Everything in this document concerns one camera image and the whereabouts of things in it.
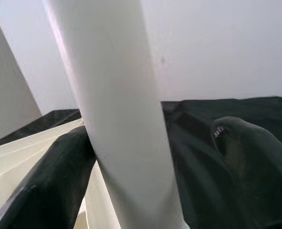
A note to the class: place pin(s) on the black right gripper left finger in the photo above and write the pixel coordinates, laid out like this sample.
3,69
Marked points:
52,186

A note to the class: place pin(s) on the white plastic children table top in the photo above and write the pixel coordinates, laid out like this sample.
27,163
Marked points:
12,155

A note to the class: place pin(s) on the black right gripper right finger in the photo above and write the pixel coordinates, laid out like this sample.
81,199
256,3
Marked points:
262,171

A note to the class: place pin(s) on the black table cloth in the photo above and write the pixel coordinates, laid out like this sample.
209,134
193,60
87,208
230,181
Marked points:
198,155

